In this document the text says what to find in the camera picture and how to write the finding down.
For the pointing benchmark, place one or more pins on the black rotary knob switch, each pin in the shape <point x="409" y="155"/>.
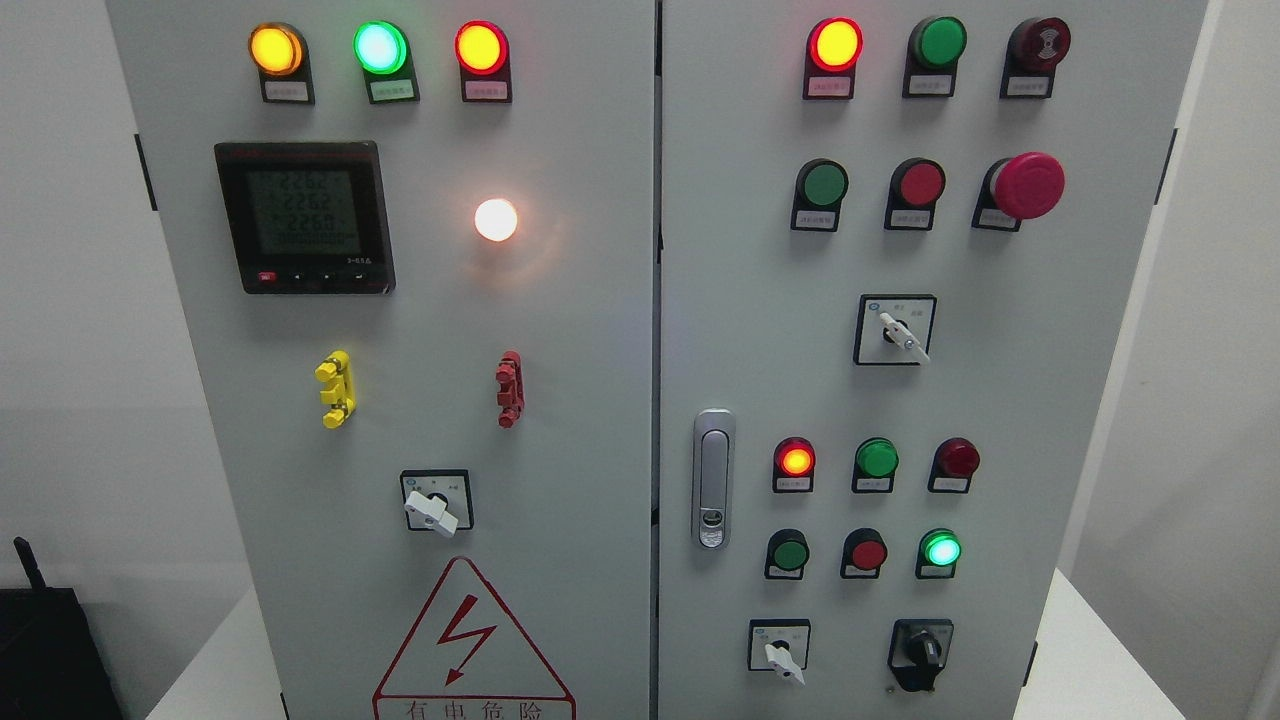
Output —
<point x="919" y="652"/>

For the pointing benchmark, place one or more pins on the red terminal connector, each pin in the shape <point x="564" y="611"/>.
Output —
<point x="510" y="396"/>

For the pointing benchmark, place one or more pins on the red lit indicator middle left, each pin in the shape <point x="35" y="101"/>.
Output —
<point x="793" y="466"/>

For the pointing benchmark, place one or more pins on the white lit indicator light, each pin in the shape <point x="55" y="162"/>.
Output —
<point x="496" y="220"/>

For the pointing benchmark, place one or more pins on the green push button lower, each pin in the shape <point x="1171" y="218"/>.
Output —
<point x="786" y="555"/>

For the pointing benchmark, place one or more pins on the green push button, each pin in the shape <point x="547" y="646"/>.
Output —
<point x="786" y="555"/>
<point x="820" y="187"/>

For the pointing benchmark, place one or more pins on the green push button upper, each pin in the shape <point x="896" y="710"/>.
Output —
<point x="820" y="187"/>

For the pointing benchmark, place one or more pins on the green indicator middle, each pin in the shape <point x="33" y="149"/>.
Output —
<point x="876" y="463"/>

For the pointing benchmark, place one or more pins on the grey left cabinet door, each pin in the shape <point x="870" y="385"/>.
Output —
<point x="561" y="500"/>

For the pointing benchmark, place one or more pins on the grey cabinet door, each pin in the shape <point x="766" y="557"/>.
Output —
<point x="761" y="320"/>
<point x="561" y="500"/>

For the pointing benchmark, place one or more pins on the grey right cabinet door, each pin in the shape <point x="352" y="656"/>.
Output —
<point x="761" y="320"/>

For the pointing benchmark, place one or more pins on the red push button lower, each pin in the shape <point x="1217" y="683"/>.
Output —
<point x="864" y="554"/>

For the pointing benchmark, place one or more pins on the red push button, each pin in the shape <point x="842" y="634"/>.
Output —
<point x="864" y="554"/>
<point x="915" y="187"/>

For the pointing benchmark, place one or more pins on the yellow terminal connector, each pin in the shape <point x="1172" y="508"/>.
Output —
<point x="338" y="391"/>

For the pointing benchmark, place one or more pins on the red push button upper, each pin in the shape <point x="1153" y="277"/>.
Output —
<point x="915" y="187"/>

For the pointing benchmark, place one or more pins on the red indicator middle right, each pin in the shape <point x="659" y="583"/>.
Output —
<point x="954" y="465"/>

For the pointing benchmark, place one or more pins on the red electrical warning sticker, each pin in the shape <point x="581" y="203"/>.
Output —
<point x="468" y="657"/>

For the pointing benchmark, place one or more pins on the red lit indicator light left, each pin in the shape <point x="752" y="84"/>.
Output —
<point x="482" y="50"/>

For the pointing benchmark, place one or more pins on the green indicator lower right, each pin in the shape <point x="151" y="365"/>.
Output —
<point x="938" y="552"/>

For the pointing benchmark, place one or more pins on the black digital power meter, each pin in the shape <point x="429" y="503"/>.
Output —
<point x="307" y="218"/>

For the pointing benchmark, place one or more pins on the red lit indicator top right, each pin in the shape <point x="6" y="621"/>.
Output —
<point x="833" y="49"/>

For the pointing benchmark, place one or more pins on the green lit indicator light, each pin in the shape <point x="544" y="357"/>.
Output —
<point x="385" y="57"/>

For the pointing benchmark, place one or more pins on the red emergency stop button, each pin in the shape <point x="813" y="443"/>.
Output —
<point x="1026" y="186"/>

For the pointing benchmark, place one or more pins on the green indicator top right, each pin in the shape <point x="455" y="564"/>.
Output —
<point x="935" y="47"/>

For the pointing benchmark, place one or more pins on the yellow indicator light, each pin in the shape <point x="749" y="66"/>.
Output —
<point x="280" y="54"/>

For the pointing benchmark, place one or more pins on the red black buzzer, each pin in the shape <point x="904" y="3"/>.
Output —
<point x="1035" y="48"/>

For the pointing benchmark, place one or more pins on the black device with antenna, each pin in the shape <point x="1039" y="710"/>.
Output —
<point x="50" y="666"/>

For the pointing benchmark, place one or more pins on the silver door latch handle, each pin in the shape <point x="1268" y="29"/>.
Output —
<point x="713" y="442"/>

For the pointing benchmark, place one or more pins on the white selector switch left door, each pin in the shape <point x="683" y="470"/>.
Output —
<point x="437" y="500"/>

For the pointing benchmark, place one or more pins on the white selector switch upper right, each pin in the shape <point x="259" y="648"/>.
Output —
<point x="894" y="329"/>

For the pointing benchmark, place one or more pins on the white selector switch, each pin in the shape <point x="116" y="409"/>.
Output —
<point x="894" y="329"/>
<point x="780" y="646"/>

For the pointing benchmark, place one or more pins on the white selector switch lower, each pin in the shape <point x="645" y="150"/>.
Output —
<point x="780" y="646"/>

